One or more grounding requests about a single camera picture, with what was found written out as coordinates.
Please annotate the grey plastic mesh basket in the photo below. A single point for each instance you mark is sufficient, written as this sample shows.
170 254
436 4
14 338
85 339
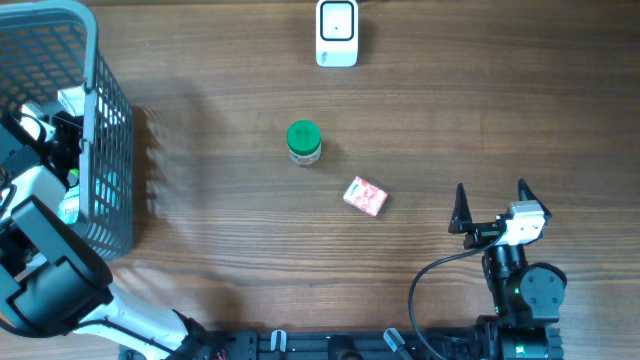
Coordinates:
48 46

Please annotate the red pink candy box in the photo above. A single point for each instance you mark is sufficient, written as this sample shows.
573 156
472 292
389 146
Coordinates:
365 196

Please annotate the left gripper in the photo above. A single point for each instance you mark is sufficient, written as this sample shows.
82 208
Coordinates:
69 119

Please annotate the teal tissue pack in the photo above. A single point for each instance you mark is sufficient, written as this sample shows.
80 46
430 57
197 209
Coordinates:
68 209

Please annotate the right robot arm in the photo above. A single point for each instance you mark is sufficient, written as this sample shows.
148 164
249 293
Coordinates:
526 296

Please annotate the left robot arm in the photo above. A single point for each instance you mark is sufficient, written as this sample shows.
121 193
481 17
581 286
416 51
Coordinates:
52 282

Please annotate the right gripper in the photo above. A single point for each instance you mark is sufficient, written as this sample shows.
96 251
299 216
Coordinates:
462 222

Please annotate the white barcode scanner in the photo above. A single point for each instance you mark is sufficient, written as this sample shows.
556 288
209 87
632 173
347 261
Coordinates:
336 33

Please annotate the green lid jar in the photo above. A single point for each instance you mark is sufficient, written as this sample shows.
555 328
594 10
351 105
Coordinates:
304 142

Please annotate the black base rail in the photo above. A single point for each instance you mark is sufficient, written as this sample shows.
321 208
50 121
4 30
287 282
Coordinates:
457 343

